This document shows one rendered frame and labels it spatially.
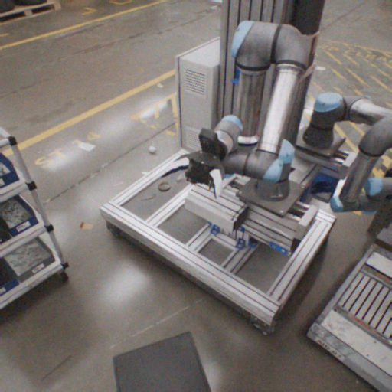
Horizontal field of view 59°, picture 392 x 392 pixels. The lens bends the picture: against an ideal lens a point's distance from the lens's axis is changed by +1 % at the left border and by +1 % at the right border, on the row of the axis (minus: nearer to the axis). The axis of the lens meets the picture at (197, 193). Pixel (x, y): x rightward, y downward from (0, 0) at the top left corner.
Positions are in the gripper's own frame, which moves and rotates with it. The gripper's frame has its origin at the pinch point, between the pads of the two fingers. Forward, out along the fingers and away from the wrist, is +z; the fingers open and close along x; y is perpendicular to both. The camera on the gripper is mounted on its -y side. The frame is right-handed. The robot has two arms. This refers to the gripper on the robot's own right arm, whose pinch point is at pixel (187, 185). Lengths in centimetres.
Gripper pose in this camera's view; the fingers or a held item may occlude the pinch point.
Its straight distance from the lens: 83.1
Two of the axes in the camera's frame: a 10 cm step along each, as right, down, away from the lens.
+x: -9.1, -3.6, 2.0
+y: -1.3, 7.1, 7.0
